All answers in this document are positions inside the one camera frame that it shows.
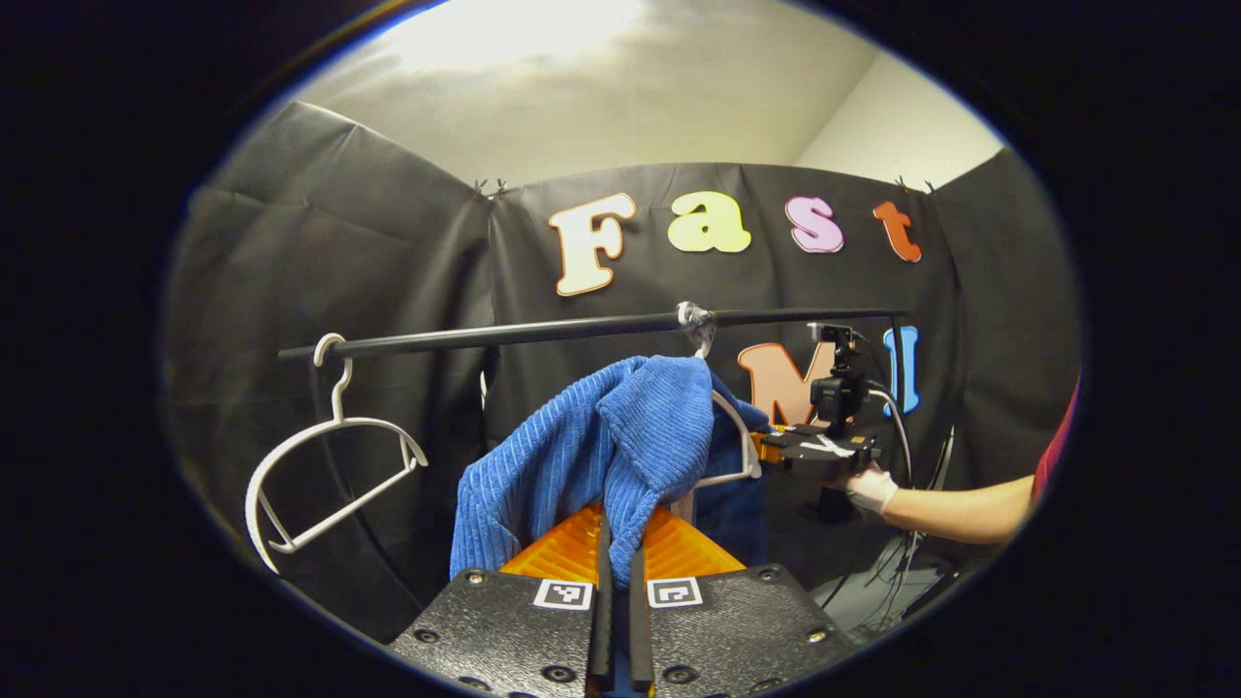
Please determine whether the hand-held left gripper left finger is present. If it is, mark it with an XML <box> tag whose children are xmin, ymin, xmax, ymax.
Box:
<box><xmin>386</xmin><ymin>502</ymin><xmax>616</xmax><ymax>698</ymax></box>

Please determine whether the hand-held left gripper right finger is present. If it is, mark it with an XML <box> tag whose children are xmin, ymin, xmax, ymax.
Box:
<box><xmin>628</xmin><ymin>506</ymin><xmax>859</xmax><ymax>698</ymax></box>

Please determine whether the white hanger with taped hook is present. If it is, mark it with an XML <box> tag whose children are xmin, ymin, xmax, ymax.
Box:
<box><xmin>677</xmin><ymin>301</ymin><xmax>767</xmax><ymax>489</ymax></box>

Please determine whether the blue corduroy shirt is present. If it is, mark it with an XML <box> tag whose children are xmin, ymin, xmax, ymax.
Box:
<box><xmin>448</xmin><ymin>354</ymin><xmax>777</xmax><ymax>592</ymax></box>

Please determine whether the white plastic hanger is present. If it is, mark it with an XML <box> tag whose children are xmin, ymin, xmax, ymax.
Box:
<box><xmin>244</xmin><ymin>333</ymin><xmax>430</xmax><ymax>575</ymax></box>

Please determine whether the person's red shirt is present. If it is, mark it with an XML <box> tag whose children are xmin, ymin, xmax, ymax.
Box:
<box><xmin>1031</xmin><ymin>373</ymin><xmax>1082</xmax><ymax>500</ymax></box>

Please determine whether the grey cable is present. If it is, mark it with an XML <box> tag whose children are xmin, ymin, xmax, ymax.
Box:
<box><xmin>866</xmin><ymin>383</ymin><xmax>917</xmax><ymax>583</ymax></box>

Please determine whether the black clothes rail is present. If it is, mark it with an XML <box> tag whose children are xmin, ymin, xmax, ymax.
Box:
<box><xmin>276</xmin><ymin>306</ymin><xmax>912</xmax><ymax>418</ymax></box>

